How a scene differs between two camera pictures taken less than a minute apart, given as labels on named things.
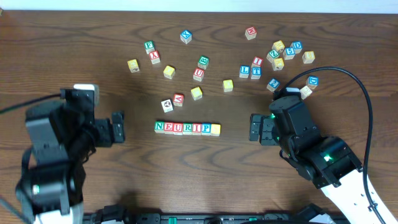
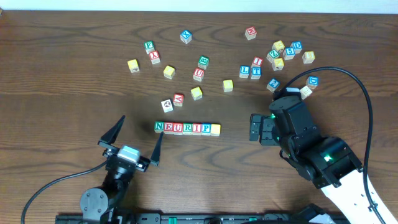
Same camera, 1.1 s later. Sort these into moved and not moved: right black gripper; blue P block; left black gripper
Moved: left black gripper
Not moved: right black gripper; blue P block
